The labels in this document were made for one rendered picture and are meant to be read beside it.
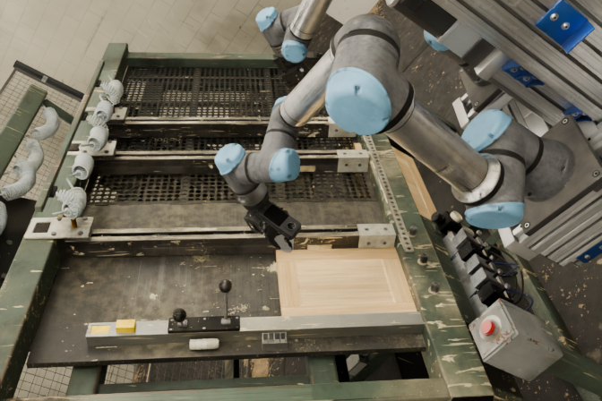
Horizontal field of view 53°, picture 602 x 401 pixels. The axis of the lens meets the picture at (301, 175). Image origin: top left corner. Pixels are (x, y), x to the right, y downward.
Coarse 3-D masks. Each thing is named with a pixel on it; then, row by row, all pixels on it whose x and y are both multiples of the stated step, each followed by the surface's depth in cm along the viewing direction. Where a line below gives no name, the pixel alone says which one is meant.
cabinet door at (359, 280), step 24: (288, 264) 195; (312, 264) 196; (336, 264) 197; (360, 264) 197; (384, 264) 198; (288, 288) 186; (312, 288) 187; (336, 288) 188; (360, 288) 188; (384, 288) 189; (408, 288) 189; (288, 312) 178; (312, 312) 178; (336, 312) 179; (360, 312) 179
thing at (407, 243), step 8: (368, 136) 259; (368, 144) 253; (376, 152) 248; (376, 160) 244; (376, 168) 238; (384, 176) 234; (384, 184) 229; (384, 192) 225; (392, 200) 221; (392, 208) 217; (392, 216) 214; (400, 216) 214; (400, 224) 210; (400, 232) 206; (408, 240) 203; (408, 248) 200
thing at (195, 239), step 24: (72, 240) 191; (96, 240) 192; (120, 240) 193; (144, 240) 193; (168, 240) 194; (192, 240) 195; (216, 240) 196; (240, 240) 197; (264, 240) 198; (312, 240) 200; (336, 240) 201; (360, 240) 202; (384, 240) 203
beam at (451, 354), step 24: (360, 144) 260; (384, 144) 255; (384, 168) 240; (408, 192) 227; (384, 216) 219; (408, 216) 215; (408, 264) 194; (432, 264) 194; (432, 312) 177; (456, 312) 177; (432, 336) 169; (456, 336) 170; (432, 360) 167; (456, 360) 163; (480, 360) 163; (456, 384) 156; (480, 384) 157
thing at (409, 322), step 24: (384, 312) 177; (408, 312) 177; (96, 336) 164; (120, 336) 165; (144, 336) 166; (168, 336) 167; (192, 336) 168; (216, 336) 169; (240, 336) 170; (288, 336) 172; (312, 336) 172; (336, 336) 173
